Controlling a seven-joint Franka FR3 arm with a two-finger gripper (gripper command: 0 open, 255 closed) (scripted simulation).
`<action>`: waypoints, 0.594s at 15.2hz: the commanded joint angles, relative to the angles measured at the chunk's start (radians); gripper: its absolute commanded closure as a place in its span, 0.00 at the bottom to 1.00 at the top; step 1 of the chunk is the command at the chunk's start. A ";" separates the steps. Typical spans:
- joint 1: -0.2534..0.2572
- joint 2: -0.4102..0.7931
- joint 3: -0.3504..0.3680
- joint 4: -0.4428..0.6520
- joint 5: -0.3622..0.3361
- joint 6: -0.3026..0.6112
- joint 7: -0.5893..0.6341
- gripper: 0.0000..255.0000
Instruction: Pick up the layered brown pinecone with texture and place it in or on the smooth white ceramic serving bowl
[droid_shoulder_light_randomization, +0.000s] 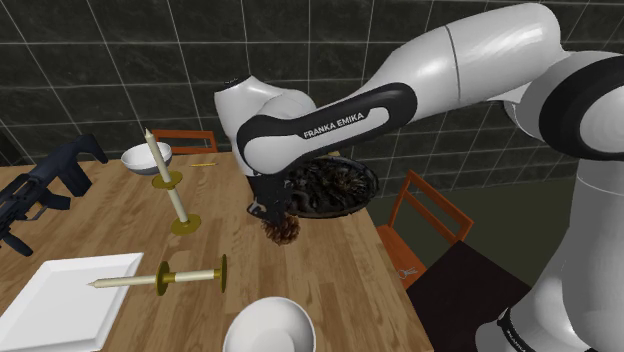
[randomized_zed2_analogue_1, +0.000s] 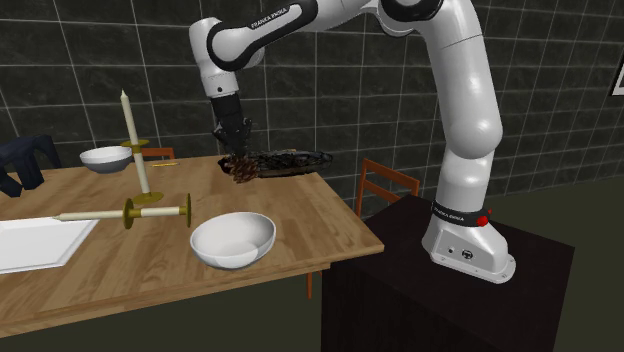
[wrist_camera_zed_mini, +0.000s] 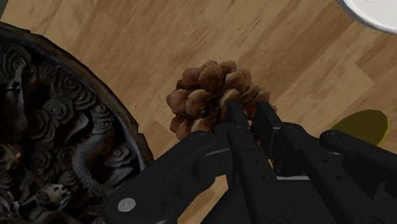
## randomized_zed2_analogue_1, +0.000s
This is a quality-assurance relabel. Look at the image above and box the large white bowl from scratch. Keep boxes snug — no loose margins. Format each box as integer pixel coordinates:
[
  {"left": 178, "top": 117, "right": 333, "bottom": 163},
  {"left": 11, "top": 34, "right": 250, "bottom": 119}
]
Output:
[{"left": 189, "top": 211, "right": 278, "bottom": 271}]

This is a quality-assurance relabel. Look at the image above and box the cream candle in brass holder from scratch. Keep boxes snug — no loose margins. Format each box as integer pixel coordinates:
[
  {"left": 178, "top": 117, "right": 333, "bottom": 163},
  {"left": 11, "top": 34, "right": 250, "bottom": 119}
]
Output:
[
  {"left": 51, "top": 192, "right": 193, "bottom": 231},
  {"left": 119, "top": 89, "right": 165, "bottom": 206}
]

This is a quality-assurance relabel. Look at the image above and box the brown pine cone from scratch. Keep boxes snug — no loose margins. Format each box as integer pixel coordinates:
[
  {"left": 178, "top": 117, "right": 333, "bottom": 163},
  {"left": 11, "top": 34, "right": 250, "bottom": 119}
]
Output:
[{"left": 228, "top": 154, "right": 260, "bottom": 185}]

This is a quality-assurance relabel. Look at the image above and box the dark oval tray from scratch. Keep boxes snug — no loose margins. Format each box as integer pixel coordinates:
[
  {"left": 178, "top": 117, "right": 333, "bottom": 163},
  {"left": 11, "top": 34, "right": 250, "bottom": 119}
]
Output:
[{"left": 217, "top": 148, "right": 335, "bottom": 180}]

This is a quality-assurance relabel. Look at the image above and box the dark robot stand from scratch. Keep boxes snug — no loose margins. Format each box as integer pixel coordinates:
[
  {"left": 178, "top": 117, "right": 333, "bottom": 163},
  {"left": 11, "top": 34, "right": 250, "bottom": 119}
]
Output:
[{"left": 320, "top": 194, "right": 576, "bottom": 352}]

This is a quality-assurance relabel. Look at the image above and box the wooden table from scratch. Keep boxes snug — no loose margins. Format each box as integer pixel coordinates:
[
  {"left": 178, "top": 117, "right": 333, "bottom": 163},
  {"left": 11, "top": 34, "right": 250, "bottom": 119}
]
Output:
[{"left": 0, "top": 154, "right": 386, "bottom": 340}]

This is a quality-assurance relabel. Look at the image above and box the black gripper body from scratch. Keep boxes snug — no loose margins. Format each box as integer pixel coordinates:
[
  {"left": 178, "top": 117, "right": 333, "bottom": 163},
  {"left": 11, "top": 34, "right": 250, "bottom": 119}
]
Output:
[{"left": 209, "top": 92, "right": 254, "bottom": 144}]

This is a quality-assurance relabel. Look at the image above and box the wooden chair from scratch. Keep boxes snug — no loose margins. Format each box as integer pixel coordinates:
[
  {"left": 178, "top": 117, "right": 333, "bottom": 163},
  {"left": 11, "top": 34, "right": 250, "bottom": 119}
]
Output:
[
  {"left": 140, "top": 147, "right": 176, "bottom": 162},
  {"left": 305, "top": 157, "right": 421, "bottom": 300}
]

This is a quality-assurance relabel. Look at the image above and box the small white bowl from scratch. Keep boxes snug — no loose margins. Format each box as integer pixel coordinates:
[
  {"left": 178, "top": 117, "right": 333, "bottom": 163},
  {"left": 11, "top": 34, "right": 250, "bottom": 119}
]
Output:
[{"left": 78, "top": 145, "right": 134, "bottom": 175}]

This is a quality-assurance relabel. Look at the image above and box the framed wall picture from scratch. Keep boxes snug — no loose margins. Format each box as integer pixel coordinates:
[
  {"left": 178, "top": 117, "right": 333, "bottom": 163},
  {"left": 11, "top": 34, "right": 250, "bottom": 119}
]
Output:
[{"left": 609, "top": 52, "right": 624, "bottom": 98}]

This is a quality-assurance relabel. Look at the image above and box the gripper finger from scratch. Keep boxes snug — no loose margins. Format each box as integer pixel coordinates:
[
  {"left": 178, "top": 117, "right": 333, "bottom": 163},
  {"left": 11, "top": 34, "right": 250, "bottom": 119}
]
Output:
[
  {"left": 237, "top": 127, "right": 253, "bottom": 158},
  {"left": 212, "top": 127, "right": 237, "bottom": 158}
]

